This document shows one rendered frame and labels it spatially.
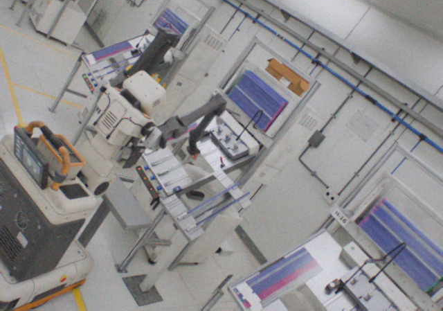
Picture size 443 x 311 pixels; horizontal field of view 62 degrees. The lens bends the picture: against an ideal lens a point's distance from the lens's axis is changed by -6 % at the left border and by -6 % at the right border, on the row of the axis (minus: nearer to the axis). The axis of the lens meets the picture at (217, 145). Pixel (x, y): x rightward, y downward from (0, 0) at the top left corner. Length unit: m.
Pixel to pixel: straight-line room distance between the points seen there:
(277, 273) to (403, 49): 2.80
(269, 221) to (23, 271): 2.97
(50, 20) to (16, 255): 5.19
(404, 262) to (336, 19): 3.18
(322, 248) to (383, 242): 0.36
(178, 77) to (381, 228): 2.51
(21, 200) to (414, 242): 2.00
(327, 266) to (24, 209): 1.66
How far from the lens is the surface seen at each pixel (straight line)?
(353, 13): 4.71
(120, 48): 4.19
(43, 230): 1.90
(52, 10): 6.77
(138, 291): 2.92
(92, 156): 2.16
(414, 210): 2.48
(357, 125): 4.14
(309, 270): 2.32
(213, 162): 2.79
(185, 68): 3.94
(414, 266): 2.27
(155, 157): 2.88
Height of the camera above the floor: 1.83
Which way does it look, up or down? 15 degrees down
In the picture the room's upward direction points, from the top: 37 degrees clockwise
